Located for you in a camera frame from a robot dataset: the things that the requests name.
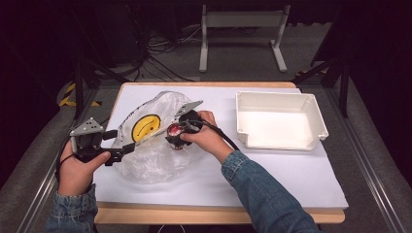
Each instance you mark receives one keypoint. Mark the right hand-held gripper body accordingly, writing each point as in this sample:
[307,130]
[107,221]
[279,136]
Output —
[189,118]

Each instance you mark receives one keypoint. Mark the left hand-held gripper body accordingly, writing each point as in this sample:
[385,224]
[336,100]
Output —
[87,139]

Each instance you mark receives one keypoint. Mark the red round object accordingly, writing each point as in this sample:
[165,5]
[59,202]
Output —
[174,130]

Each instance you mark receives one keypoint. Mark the clear smiley plastic bag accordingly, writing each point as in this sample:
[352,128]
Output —
[152,161]

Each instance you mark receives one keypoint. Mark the white plastic bin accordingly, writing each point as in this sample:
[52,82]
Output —
[278,129]

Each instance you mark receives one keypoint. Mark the person's right hand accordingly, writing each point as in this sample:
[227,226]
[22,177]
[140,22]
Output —
[207,139]

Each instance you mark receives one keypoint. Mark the person's left hand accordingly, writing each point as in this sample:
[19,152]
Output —
[76,174]

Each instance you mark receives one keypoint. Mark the yellow black floor tape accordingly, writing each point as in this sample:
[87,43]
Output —
[66,97]

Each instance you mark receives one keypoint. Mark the black tripod stand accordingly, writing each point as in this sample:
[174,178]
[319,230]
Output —
[343,84]
[79,87]

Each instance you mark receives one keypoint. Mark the wooden table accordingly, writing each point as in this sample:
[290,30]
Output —
[207,216]

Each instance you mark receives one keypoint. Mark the white metal stand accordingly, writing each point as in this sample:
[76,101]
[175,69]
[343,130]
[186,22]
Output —
[243,19]

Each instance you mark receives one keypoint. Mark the white paper sheet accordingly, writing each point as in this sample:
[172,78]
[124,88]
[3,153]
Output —
[285,178]

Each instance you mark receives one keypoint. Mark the aluminium rail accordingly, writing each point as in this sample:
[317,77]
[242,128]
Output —
[35,194]
[366,161]

